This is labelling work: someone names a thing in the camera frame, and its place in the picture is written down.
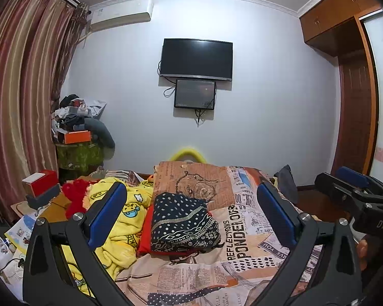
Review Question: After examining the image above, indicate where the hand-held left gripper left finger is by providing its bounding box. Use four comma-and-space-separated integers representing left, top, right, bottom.
22, 182, 128, 306

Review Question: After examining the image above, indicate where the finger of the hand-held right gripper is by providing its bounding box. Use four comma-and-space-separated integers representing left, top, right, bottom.
314, 172, 364, 212
335, 166, 383, 198

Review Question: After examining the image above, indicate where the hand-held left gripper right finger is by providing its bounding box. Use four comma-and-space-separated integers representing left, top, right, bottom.
257, 182, 363, 306

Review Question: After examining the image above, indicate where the navy patterned hooded garment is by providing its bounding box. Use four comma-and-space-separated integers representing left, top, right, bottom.
151, 193, 221, 252

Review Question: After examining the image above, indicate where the person's right hand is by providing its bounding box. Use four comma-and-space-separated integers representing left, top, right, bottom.
357, 239, 371, 270

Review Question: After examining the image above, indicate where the yellow cartoon pajamas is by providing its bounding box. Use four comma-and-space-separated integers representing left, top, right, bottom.
65, 178, 155, 297

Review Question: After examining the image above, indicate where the red fuzzy cloth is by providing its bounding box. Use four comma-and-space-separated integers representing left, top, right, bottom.
62, 178, 98, 219

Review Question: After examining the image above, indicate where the brown newspaper printed blanket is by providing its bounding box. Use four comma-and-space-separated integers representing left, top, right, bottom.
115, 161, 323, 306

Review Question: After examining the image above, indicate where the striped cloth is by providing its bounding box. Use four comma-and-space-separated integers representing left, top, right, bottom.
91, 167, 150, 187

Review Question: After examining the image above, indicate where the red garment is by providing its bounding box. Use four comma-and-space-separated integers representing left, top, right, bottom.
137, 204, 195, 257

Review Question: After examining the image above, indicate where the wooden desk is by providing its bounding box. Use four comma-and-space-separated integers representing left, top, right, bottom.
9, 194, 74, 227

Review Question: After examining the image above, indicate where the green patterned cloth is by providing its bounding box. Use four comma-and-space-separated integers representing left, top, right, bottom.
56, 142, 104, 179

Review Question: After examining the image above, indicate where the red box white lid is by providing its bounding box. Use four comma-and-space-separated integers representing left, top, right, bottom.
22, 170, 58, 196

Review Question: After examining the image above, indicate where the orange box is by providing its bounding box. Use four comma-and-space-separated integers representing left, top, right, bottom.
64, 130, 92, 144

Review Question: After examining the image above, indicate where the yellow hoop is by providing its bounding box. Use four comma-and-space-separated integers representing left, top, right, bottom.
169, 147, 206, 163

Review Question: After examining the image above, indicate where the paper pile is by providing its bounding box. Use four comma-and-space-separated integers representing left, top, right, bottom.
0, 213, 35, 290

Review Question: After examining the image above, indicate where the clutter pile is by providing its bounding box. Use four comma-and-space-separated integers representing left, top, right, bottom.
53, 94, 107, 133

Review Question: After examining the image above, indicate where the small black monitor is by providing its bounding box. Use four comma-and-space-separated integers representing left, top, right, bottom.
174, 79, 217, 110

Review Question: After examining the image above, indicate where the striped red brown curtain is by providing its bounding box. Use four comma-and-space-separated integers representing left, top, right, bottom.
0, 0, 87, 230

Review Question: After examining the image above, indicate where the wooden overhead cabinet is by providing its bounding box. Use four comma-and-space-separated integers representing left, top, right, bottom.
299, 0, 383, 56

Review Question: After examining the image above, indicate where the large black television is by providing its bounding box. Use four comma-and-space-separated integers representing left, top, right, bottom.
160, 38, 233, 82

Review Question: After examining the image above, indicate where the white air conditioner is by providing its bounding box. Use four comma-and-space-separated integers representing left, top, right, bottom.
89, 0, 154, 33

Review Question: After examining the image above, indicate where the thin black cable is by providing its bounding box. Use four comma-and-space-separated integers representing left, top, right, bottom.
0, 258, 27, 275

